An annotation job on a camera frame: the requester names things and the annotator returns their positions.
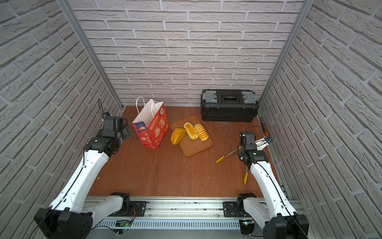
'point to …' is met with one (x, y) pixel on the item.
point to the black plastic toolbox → (229, 105)
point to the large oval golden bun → (177, 135)
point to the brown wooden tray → (191, 147)
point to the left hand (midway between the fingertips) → (120, 127)
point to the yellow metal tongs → (246, 175)
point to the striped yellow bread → (201, 132)
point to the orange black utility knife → (263, 127)
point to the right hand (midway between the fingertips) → (252, 145)
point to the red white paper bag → (151, 124)
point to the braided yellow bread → (191, 131)
